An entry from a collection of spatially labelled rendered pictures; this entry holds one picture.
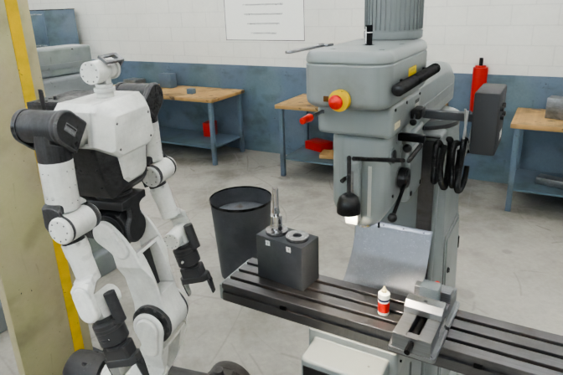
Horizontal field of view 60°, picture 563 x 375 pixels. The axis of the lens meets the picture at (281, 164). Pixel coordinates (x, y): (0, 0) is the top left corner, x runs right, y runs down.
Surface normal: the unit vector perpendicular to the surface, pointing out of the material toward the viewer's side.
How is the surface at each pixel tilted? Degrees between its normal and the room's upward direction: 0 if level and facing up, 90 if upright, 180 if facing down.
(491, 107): 90
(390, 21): 90
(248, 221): 94
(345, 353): 0
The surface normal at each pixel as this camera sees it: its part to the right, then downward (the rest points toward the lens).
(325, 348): -0.04, -0.95
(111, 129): 0.46, 0.18
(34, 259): 0.87, 0.13
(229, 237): -0.38, 0.36
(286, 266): -0.60, 0.27
